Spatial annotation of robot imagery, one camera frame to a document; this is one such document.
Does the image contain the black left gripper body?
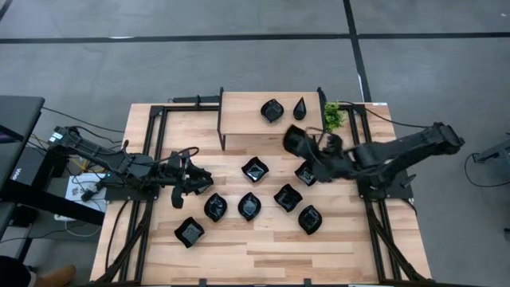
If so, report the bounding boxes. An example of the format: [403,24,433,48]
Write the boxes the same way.
[161,165,193,210]

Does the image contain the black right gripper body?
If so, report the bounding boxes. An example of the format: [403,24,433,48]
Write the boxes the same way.
[314,135,355,183]

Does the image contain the black square wavy mini plate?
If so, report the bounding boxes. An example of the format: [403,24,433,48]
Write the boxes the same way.
[241,155,270,184]
[273,183,304,214]
[293,160,318,187]

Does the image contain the black leaf-shaped mini plate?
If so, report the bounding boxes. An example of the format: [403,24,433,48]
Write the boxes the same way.
[203,192,229,223]
[237,191,263,222]
[297,204,324,236]
[260,98,285,124]

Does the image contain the black teardrop mini plate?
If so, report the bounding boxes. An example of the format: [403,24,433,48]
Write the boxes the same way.
[292,96,308,121]

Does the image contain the stack of black trays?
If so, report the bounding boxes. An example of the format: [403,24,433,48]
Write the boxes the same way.
[173,216,206,250]

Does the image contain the green plant white pot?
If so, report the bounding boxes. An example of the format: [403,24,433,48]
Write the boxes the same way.
[323,100,347,134]

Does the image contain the small wooden shelf black legs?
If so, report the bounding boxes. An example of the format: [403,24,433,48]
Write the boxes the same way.
[217,86,328,151]

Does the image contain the white printed sheet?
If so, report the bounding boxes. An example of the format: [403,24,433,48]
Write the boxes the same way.
[65,172,109,213]

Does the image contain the black computer case white logo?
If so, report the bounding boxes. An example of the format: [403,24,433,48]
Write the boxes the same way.
[10,145,55,188]

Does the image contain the grey metal stand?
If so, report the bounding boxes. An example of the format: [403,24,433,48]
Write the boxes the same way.
[473,133,510,165]

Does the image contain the person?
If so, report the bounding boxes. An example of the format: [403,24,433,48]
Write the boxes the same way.
[0,254,77,287]

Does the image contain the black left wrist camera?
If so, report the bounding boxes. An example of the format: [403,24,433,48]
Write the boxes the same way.
[167,150,190,167]

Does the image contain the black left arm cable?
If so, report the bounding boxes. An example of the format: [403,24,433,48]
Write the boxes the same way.
[153,146,200,167]

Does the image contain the black aluminium table frame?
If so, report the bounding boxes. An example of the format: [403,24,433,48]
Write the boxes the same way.
[90,101,436,287]

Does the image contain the thin black power cable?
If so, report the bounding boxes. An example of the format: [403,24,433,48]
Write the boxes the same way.
[336,99,439,131]

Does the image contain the yellow cable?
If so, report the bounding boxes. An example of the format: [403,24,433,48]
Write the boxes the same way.
[67,157,100,175]

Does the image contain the thin black floor cable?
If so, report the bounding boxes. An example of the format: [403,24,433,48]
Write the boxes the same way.
[41,105,127,135]

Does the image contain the black looped floor cable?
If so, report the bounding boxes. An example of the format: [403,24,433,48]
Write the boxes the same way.
[463,151,510,188]

